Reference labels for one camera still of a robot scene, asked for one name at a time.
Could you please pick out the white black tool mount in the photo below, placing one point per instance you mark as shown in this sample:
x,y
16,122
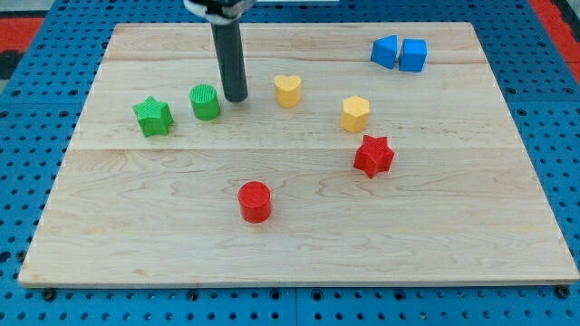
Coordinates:
x,y
218,11

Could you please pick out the red cylinder block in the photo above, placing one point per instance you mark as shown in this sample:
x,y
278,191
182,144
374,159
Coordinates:
x,y
254,199

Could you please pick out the green star block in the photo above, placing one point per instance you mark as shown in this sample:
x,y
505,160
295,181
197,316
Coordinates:
x,y
153,116

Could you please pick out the blue cube block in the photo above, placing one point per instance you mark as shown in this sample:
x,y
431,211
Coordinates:
x,y
413,55

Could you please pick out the yellow heart block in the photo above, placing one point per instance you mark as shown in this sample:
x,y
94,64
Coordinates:
x,y
288,90

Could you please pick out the yellow hexagon block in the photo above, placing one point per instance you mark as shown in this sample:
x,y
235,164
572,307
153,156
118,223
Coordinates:
x,y
355,114

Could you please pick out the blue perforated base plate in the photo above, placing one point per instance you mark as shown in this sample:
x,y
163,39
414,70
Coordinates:
x,y
51,52

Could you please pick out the red star block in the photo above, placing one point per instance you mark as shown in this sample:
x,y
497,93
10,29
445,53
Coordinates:
x,y
374,156

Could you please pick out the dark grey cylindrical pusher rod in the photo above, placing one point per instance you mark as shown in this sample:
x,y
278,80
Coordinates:
x,y
230,59

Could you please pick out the blue triangular prism block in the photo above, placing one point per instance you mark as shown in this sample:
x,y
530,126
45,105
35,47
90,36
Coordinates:
x,y
385,51

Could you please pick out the light wooden board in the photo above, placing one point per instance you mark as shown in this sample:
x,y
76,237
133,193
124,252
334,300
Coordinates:
x,y
460,205

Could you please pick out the green cylinder block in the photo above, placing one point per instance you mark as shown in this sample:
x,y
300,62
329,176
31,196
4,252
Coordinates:
x,y
204,102

